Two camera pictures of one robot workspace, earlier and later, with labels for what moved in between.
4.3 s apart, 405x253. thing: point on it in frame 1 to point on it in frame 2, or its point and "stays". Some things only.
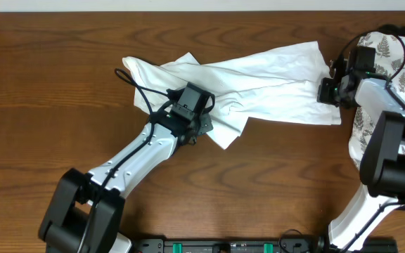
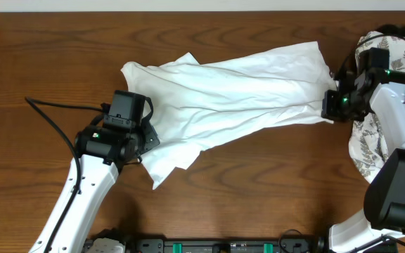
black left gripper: (202, 124) to (150, 137)
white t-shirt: (272, 88) stays
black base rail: (241, 245) stays
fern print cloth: (401, 59) stays
